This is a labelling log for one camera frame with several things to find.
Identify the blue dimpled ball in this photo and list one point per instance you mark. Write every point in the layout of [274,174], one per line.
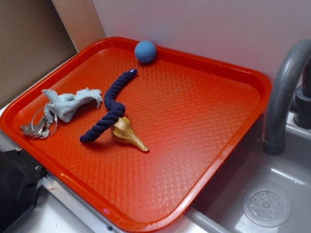
[145,52]

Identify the light blue cloth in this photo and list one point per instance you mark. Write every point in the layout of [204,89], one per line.
[64,106]

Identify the dark grey faucet handle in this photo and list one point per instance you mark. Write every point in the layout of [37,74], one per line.
[303,99]

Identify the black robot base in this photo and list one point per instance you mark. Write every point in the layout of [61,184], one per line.
[21,178]

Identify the orange plastic tray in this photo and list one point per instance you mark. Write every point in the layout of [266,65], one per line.
[190,111]

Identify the silver keys on ring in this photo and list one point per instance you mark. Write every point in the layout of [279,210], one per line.
[43,125]

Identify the grey plastic sink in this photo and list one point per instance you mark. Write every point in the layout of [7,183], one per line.
[254,192]

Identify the brown cardboard panel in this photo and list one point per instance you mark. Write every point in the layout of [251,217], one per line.
[33,42]

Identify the grey toy faucet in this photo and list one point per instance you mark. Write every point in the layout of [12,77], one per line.
[288,79]

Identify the light wooden board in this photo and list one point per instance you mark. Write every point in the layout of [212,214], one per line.
[81,22]

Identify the tan spiral seashell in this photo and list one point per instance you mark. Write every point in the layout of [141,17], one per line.
[123,132]

